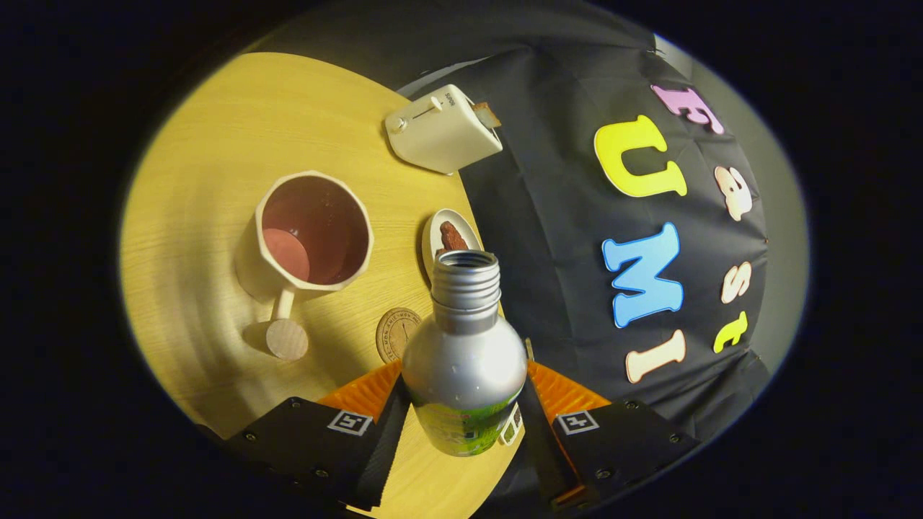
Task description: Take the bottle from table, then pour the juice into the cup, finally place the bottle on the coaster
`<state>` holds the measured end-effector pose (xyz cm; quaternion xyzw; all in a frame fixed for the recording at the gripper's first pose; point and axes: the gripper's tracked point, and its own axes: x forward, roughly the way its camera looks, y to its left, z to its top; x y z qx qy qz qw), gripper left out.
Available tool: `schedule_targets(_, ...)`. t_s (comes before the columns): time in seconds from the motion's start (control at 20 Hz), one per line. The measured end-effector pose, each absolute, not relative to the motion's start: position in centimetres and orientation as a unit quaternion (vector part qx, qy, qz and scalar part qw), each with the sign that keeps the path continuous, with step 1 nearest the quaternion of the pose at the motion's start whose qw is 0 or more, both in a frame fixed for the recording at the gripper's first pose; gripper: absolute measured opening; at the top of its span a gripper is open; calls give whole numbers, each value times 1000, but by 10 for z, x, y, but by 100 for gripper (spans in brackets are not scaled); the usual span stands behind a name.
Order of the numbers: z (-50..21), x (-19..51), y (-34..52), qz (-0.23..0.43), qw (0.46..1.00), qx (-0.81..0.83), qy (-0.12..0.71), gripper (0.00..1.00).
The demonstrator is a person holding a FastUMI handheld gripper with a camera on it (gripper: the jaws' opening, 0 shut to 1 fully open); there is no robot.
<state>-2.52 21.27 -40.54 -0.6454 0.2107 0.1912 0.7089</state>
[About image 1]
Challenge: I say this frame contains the brown food piece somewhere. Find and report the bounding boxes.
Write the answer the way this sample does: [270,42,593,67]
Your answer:
[438,221,469,253]

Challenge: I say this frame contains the wooden table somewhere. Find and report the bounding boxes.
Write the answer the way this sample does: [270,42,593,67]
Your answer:
[119,52,527,519]

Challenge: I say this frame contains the silver bottle with green label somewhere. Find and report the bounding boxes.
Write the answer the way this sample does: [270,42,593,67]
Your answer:
[401,249,528,458]

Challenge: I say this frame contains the round cork coaster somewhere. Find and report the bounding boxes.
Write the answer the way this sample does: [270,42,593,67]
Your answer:
[375,308,424,363]

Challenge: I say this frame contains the cream toy toaster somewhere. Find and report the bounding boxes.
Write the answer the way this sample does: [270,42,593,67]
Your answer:
[384,84,503,175]

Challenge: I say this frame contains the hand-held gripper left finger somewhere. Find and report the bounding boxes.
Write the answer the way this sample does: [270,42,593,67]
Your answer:
[198,358,413,513]

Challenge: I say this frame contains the cream cup with wooden handle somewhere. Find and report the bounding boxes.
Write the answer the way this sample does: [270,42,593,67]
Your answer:
[234,170,374,361]

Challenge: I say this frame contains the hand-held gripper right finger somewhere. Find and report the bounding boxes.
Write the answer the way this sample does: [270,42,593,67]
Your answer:
[516,358,700,509]

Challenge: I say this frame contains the small white plate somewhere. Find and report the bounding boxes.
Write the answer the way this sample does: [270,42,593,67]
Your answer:
[421,208,482,282]

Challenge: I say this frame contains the black backdrop cloth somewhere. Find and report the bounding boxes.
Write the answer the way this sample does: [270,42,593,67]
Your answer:
[245,0,787,519]

